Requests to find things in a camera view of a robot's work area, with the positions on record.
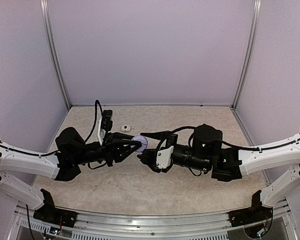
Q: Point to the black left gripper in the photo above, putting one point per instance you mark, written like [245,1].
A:
[113,149]

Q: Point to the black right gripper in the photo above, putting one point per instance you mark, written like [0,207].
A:
[162,135]

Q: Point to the white earbud charging case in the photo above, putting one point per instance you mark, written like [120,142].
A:
[125,128]

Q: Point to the purple round earbud case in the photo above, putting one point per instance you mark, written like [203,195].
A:
[142,141]

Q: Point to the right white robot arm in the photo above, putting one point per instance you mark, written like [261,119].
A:
[202,148]

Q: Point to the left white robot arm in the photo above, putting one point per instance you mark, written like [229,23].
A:
[62,165]

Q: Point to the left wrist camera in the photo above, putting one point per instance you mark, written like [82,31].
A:
[105,124]

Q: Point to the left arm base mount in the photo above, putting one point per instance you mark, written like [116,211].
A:
[49,213]

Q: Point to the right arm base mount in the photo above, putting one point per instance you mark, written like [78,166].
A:
[256,212]

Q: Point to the front aluminium rail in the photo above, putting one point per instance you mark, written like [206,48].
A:
[105,226]

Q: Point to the left aluminium frame post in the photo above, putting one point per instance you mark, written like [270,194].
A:
[44,5]

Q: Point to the aluminium frame post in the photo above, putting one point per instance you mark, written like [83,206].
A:
[257,5]
[44,5]

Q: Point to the right aluminium frame post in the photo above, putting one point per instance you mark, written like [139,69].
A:
[257,5]

